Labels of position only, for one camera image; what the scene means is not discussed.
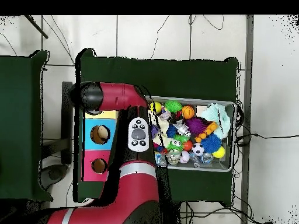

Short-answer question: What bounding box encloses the smooth yellow ball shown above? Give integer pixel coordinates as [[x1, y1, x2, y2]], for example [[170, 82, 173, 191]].
[[150, 101, 162, 115]]

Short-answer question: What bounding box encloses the dark metal rod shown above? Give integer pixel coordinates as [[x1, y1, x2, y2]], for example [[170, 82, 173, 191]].
[[24, 15, 49, 40]]

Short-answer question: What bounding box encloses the small soccer ball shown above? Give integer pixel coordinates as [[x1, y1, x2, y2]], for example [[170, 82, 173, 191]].
[[192, 142, 205, 156]]

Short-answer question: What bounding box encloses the orange toy basketball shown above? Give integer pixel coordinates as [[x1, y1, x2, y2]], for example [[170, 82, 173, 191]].
[[181, 105, 195, 120]]

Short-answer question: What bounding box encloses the purple spiky ball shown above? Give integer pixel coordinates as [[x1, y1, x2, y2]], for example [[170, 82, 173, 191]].
[[185, 117, 207, 135]]

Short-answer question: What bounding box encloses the green spiky rubber ball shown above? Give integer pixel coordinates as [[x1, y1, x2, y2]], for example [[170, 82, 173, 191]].
[[164, 100, 183, 114]]

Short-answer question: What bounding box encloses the blue spiky rubber ball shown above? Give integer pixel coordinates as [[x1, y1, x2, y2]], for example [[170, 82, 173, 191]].
[[200, 133, 222, 154]]

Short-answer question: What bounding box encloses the wooden box with three holes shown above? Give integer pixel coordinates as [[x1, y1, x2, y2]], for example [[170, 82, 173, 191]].
[[80, 109, 119, 183]]

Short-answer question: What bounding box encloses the black power cable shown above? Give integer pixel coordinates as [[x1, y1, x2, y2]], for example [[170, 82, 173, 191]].
[[235, 132, 299, 146]]

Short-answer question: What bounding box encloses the dark green tablecloth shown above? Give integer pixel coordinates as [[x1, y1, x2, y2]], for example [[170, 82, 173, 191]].
[[73, 47, 240, 206], [0, 50, 53, 201]]

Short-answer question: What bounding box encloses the mint green cloth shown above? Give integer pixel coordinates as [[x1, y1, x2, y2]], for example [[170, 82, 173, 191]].
[[201, 103, 231, 139]]

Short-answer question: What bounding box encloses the silver mesh bin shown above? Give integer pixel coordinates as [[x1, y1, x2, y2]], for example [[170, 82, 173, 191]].
[[144, 94, 237, 173]]

